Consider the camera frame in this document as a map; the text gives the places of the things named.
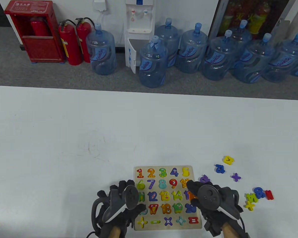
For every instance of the person's right hand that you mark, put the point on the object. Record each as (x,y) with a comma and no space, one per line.
(192,186)

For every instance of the person's left hand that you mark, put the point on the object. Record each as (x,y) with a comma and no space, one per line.
(121,183)

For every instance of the orange math block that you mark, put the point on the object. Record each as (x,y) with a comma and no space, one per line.
(192,196)

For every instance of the large purple math block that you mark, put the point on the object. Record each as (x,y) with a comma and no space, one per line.
(204,178)

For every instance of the wooden math block puzzle board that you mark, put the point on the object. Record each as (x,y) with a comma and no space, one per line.
(164,191)

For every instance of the small blue math block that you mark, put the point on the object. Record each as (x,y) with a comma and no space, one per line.
(220,168)

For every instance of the yellow chunky math block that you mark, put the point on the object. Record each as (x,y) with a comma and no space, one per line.
(228,160)

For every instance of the purple cross math block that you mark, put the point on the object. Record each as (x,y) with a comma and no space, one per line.
(236,177)

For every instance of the lime green math block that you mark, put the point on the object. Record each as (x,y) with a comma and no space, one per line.
(250,197)

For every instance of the yellow cross math block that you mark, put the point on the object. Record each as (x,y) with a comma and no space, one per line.
(248,205)

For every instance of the large blue math block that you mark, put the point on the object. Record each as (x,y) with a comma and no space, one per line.
(259,192)

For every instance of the red double bar math block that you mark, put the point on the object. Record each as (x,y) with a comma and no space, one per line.
(269,195)

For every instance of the person's left forearm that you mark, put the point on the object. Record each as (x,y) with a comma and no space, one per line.
(115,232)

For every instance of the person's right forearm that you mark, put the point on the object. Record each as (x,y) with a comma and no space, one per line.
(228,229)

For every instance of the row of blue water jugs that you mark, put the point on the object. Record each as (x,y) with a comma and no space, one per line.
(152,67)

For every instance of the red fire extinguisher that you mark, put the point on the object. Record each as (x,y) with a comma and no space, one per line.
(70,47)
(82,37)
(38,27)

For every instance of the red fire extinguisher cabinet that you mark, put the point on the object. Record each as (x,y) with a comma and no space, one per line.
(39,49)

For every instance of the white water dispenser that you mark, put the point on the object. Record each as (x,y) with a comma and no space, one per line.
(139,22)

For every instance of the white wall socket box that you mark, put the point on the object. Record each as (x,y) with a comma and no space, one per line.
(100,5)

